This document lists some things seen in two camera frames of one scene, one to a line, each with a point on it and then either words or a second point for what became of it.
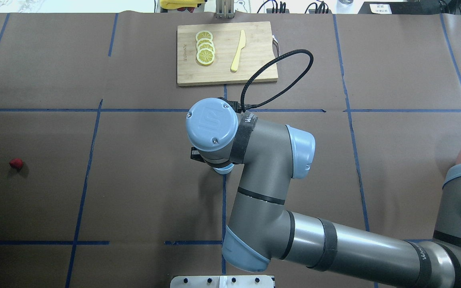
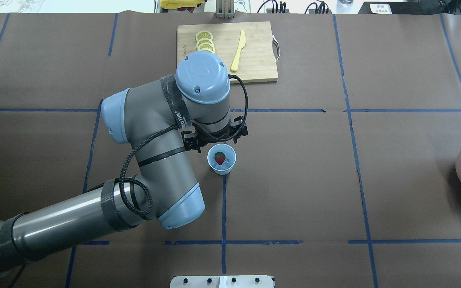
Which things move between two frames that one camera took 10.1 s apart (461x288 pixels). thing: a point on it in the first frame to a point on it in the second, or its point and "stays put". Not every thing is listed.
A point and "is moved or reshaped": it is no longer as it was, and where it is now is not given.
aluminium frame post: [225, 9] stays put
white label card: [380, 9] stays put
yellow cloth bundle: [167, 4] stays put
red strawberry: [17, 163] is moved or reshaped
